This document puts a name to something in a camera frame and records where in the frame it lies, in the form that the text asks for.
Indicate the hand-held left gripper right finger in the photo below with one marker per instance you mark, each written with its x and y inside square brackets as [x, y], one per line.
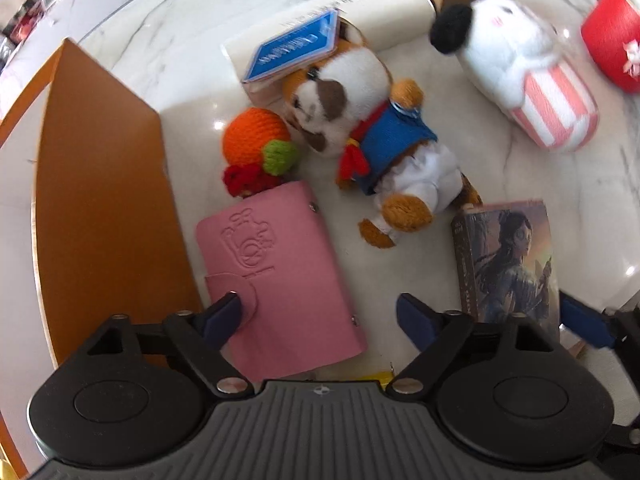
[417, 317]

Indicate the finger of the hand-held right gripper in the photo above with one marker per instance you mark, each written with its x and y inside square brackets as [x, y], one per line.
[585, 321]

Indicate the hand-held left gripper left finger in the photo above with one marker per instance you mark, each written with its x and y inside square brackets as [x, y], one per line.
[225, 317]

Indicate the pink leather card wallet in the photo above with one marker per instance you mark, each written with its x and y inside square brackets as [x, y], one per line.
[280, 270]

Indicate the orange cardboard box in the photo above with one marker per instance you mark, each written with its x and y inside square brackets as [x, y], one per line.
[105, 210]

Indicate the crocheted orange toy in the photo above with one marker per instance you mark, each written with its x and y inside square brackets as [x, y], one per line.
[255, 135]

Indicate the white plush with striped body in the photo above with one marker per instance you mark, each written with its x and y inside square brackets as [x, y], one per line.
[505, 45]

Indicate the small yellow object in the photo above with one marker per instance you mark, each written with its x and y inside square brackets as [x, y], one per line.
[382, 376]

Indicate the brown and white plush dog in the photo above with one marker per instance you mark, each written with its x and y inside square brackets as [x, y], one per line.
[350, 85]

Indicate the blue card tag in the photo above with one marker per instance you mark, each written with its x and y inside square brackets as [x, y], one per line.
[295, 45]

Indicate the red cylindrical gift box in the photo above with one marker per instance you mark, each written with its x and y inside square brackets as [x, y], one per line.
[610, 30]

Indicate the white book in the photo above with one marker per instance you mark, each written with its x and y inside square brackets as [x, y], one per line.
[380, 5]

